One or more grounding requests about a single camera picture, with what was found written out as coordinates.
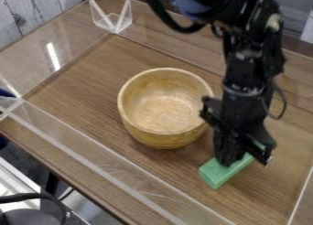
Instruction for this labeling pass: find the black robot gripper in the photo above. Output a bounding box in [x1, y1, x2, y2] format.
[200, 84, 277, 167]

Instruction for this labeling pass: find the green rectangular block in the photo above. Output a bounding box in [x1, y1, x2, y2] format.
[198, 154, 256, 189]

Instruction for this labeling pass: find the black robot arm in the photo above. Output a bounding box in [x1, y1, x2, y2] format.
[146, 0, 286, 166]

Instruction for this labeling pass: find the light wooden bowl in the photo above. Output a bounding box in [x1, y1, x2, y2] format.
[118, 68, 214, 149]

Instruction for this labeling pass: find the blue object at left edge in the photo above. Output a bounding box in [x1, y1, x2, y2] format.
[0, 88, 16, 98]

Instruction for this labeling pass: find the clear acrylic tray enclosure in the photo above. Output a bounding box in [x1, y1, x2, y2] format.
[0, 0, 313, 225]

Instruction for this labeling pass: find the black cable loop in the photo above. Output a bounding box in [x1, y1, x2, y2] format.
[0, 192, 68, 225]

